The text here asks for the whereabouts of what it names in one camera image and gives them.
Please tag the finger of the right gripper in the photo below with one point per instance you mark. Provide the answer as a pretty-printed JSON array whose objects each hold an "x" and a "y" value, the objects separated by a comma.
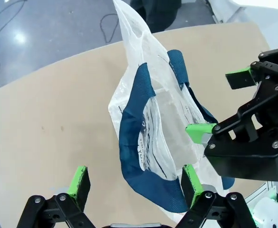
[{"x": 269, "y": 67}]

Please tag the white table with leg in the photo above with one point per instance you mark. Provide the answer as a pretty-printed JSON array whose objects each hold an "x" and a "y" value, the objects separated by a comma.
[{"x": 248, "y": 10}]

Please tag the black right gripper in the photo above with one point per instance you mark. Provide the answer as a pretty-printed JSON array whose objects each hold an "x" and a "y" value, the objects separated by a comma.
[{"x": 248, "y": 159}]

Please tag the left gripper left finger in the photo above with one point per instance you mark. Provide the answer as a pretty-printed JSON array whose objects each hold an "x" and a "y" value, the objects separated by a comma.
[{"x": 78, "y": 187}]

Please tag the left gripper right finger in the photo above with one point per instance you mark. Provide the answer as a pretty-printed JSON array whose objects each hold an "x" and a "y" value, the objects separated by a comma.
[{"x": 192, "y": 187}]

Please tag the person in black clothing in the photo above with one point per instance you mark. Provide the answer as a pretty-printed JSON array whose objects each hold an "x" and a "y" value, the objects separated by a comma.
[{"x": 157, "y": 14}]

